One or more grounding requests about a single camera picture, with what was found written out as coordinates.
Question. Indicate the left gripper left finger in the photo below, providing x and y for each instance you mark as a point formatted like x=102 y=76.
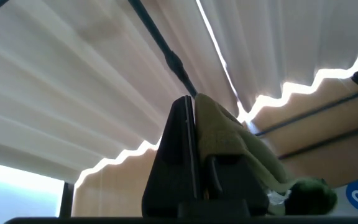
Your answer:
x=172 y=186

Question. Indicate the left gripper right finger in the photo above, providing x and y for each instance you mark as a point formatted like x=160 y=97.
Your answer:
x=238 y=193

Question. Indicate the green printed t-shirt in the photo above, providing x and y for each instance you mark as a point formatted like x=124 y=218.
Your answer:
x=219 y=133

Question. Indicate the black clothes rack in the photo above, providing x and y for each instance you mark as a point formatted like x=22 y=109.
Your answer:
x=172 y=60

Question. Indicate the beige curtain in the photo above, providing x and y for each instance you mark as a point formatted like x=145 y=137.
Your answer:
x=73 y=93

